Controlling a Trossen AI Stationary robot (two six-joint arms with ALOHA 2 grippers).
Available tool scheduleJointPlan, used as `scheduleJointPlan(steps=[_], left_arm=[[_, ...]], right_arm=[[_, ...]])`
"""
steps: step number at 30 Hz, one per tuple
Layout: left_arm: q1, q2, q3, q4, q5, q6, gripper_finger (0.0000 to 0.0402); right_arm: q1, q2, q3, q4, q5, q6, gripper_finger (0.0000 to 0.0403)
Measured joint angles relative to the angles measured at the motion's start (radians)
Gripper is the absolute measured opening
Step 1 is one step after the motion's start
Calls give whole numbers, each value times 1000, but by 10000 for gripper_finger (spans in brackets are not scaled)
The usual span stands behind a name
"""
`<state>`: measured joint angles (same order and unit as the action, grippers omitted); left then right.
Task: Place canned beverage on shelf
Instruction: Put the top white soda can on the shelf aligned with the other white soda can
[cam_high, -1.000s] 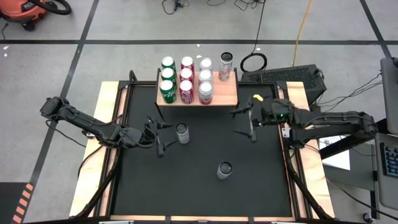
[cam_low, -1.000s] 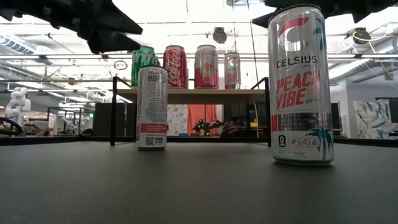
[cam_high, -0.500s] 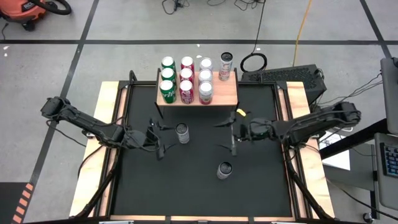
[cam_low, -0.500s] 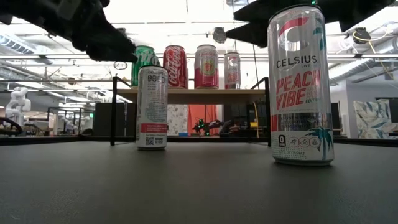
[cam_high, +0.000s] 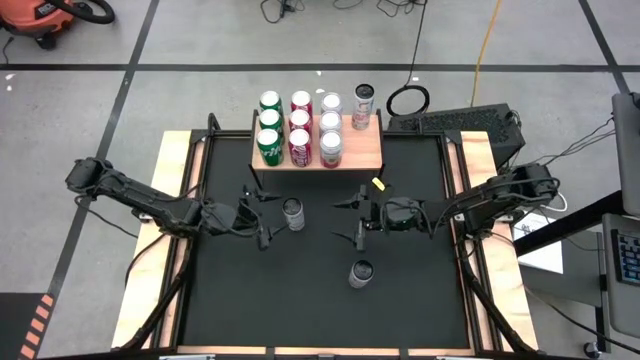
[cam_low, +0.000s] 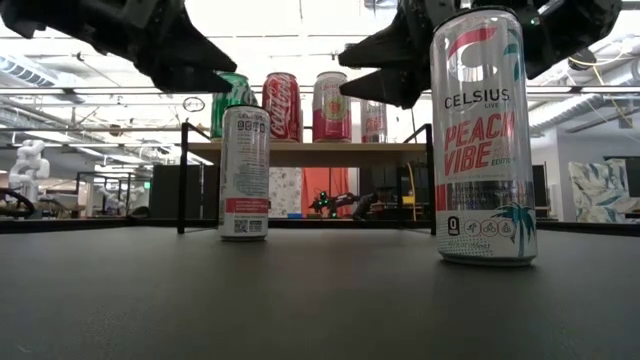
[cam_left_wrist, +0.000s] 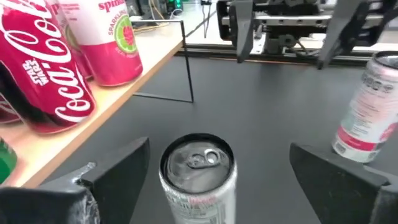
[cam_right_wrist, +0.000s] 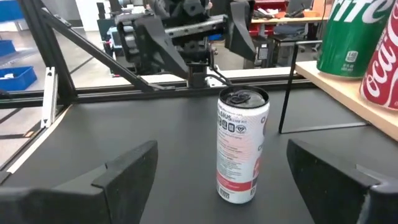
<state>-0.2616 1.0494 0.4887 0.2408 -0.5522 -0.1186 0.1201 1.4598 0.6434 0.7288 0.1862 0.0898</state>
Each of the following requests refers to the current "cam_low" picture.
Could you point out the black background robot arm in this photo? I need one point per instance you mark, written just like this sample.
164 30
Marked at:
340 202

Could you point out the red Coca-Cola can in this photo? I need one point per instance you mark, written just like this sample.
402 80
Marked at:
282 107

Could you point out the green Sprite can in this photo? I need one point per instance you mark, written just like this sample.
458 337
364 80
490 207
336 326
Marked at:
225 107

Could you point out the tall silver Celsius can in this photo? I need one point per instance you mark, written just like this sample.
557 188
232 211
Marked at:
482 150
373 122
244 172

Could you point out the wooden shelf black frame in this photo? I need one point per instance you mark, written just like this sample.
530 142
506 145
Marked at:
370 155

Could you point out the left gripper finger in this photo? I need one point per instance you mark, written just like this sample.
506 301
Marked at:
195 84
190 50

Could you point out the black round ceiling fixture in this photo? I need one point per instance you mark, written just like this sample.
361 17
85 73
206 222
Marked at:
584 59

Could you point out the leaf-patterned panel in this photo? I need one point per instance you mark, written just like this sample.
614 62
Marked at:
595 190

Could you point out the white robot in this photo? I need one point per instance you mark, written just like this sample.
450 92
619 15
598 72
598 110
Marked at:
27 165

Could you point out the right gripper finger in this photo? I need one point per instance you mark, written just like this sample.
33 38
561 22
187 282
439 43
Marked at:
395 87
390 45

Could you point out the white patterned board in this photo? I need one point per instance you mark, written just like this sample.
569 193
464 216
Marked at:
285 192

